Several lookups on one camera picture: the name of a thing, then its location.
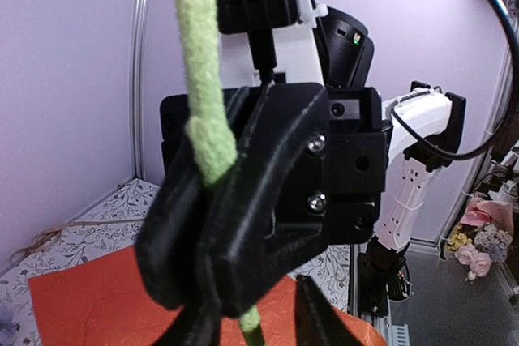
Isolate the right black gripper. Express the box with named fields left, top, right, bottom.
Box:
left=160, top=83, right=388, bottom=318

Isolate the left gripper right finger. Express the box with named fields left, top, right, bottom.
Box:
left=295, top=275, right=359, bottom=346

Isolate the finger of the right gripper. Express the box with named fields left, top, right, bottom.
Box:
left=135, top=135, right=215, bottom=310

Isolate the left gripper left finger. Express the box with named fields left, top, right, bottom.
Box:
left=161, top=302, right=221, bottom=346

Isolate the orange wrapping paper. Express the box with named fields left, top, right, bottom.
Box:
left=28, top=247, right=387, bottom=345

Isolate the orange fake flower stem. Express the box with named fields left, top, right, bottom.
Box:
left=169, top=0, right=268, bottom=346

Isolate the tan raffia ribbon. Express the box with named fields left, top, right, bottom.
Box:
left=9, top=217, right=144, bottom=264

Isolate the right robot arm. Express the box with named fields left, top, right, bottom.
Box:
left=135, top=82, right=466, bottom=318

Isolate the background flower bouquet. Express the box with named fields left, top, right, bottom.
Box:
left=444, top=196, right=516, bottom=283

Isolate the floral patterned tablecloth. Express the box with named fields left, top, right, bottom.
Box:
left=1, top=179, right=157, bottom=345

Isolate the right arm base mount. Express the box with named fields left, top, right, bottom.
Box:
left=358, top=243, right=408, bottom=318

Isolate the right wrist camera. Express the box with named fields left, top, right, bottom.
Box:
left=217, top=0, right=328, bottom=83

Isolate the right metal frame post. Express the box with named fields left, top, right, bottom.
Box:
left=129, top=0, right=148, bottom=179

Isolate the black camera cable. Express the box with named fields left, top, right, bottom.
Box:
left=302, top=0, right=519, bottom=160

